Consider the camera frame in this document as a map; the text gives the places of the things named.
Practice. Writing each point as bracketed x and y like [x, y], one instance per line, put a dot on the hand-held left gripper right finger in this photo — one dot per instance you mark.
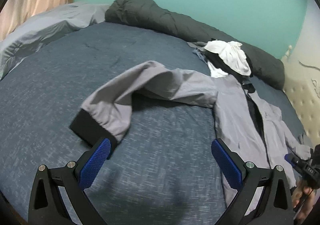
[225, 162]

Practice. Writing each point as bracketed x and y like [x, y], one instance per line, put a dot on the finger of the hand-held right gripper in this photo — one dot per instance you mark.
[292, 160]

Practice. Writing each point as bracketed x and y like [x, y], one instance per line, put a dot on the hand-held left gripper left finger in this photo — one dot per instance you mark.
[96, 162]

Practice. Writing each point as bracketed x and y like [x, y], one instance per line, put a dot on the grey jacket with black cuffs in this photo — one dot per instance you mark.
[175, 85]

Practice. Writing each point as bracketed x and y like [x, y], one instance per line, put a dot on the person's right hand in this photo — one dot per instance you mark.
[307, 200]

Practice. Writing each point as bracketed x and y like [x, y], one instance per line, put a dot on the cream tufted headboard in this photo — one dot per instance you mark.
[305, 105]

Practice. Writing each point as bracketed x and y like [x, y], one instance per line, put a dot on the white knit top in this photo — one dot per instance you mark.
[217, 71]

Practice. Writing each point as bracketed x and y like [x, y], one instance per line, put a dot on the white thin shirt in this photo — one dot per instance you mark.
[232, 55]

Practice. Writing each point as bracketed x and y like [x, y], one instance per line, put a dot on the cream bedpost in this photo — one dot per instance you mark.
[289, 50]

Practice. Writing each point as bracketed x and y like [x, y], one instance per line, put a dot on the blue-grey garment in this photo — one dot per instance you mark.
[198, 54]

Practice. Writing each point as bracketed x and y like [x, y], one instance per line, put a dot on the light grey bed sheet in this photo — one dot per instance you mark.
[45, 30]

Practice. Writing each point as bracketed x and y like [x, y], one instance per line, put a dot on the dark grey rolled duvet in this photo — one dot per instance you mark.
[162, 20]

